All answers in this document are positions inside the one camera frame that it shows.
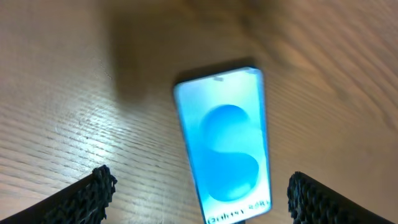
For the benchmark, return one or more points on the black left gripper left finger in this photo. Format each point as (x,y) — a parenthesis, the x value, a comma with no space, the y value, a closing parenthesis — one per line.
(83,202)

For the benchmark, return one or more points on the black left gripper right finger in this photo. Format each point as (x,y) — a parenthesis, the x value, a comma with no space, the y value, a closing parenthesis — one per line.
(311,202)

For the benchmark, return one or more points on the blue Galaxy smartphone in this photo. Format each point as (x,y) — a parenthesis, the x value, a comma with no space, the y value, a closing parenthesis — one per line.
(223,121)

